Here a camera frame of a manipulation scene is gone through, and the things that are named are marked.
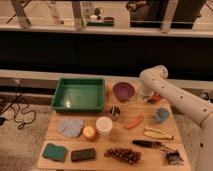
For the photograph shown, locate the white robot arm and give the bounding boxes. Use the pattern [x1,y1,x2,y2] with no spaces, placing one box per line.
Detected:
[139,65,213,171]

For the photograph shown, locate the purple bowl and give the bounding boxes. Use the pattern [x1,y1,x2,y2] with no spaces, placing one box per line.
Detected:
[113,82,135,102]

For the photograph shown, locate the red bowl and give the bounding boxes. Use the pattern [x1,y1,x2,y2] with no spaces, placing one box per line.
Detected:
[148,93,163,104]

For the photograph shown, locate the small metal cup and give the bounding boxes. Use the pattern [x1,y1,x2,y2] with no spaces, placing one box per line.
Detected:
[110,106,120,120]

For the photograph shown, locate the green plastic tray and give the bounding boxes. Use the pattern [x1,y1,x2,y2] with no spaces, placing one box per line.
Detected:
[51,78,105,113]

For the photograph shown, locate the white cylindrical container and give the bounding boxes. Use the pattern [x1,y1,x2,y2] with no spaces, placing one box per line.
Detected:
[96,117,113,135]

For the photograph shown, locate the orange carrot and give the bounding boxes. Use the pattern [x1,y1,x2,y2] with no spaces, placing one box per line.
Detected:
[124,115,144,129]

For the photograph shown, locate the apple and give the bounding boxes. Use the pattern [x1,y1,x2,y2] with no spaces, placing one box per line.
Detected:
[83,126,97,141]

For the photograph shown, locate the blue-grey cloth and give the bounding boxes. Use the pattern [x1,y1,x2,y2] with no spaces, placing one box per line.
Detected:
[58,119,84,138]

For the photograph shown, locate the blue cup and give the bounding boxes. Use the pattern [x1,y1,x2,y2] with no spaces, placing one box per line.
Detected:
[155,108,169,124]

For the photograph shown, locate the yellow banana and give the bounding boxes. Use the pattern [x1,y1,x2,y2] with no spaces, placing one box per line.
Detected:
[144,126,174,140]

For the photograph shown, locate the bunch of dark grapes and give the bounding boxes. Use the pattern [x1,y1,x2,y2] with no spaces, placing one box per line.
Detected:
[104,148,141,165]

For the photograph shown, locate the black rectangular block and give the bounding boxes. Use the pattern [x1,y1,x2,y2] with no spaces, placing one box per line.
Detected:
[71,148,96,162]

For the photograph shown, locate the green sponge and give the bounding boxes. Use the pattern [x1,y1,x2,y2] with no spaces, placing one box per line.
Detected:
[42,143,68,162]

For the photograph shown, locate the small black metal clip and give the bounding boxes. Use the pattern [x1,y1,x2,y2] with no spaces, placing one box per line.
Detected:
[166,151,183,165]

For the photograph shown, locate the black handled tool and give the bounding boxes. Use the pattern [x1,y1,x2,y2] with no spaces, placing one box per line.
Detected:
[132,140,175,152]

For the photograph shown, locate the black cable on floor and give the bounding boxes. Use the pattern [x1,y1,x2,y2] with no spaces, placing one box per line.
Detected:
[0,91,37,131]

